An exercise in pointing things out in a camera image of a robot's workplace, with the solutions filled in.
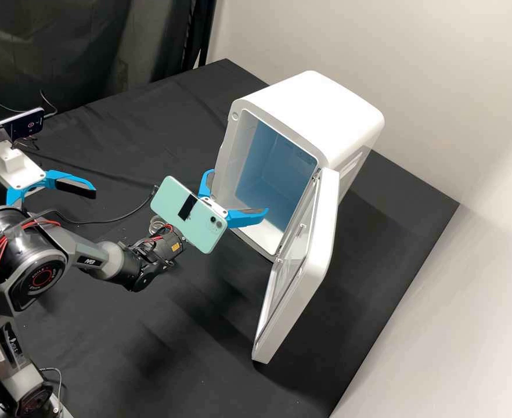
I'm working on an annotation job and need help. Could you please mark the incubator door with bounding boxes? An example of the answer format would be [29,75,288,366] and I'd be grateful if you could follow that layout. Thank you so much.
[251,167,341,365]

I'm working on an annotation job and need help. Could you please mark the left wrist camera phone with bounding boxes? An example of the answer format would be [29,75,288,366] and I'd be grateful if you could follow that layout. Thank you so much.
[0,107,46,164]

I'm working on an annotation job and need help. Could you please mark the clear flask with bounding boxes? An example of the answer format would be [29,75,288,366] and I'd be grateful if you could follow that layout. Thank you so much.
[148,215,172,234]

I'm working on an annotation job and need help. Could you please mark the white incubator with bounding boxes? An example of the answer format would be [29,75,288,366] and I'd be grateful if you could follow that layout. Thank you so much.
[215,70,385,258]

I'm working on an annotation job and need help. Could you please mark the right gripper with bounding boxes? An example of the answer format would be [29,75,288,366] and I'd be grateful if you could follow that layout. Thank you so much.
[196,169,269,229]

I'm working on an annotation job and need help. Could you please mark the wrist camera phone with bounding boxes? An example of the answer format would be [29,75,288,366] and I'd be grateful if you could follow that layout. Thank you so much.
[150,175,229,254]
[0,107,46,164]

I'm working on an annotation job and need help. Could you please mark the right wrist camera phone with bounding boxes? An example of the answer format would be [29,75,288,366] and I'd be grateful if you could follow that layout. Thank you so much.
[150,175,229,254]

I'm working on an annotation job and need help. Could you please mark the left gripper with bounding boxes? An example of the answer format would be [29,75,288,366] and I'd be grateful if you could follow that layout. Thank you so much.
[0,145,97,211]

